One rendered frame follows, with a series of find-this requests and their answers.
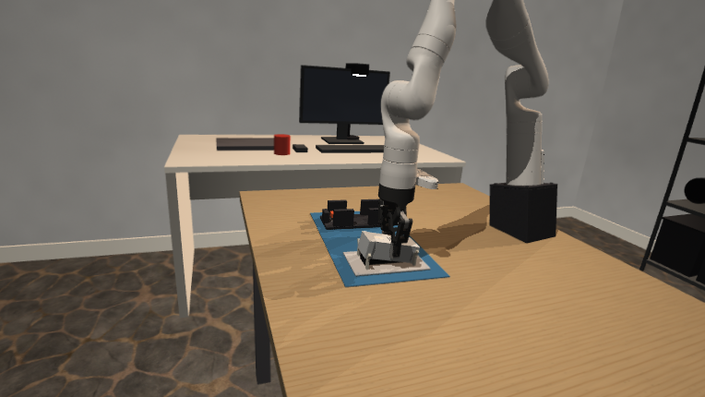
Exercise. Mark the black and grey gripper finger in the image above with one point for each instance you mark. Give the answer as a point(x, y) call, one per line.
point(402, 235)
point(382, 213)

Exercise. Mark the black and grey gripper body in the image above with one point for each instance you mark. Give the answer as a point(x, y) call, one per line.
point(396, 199)

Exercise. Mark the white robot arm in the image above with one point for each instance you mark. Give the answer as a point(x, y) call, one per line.
point(510, 31)

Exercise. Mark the beige rectangular cover with slots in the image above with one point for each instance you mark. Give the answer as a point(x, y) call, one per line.
point(378, 245)

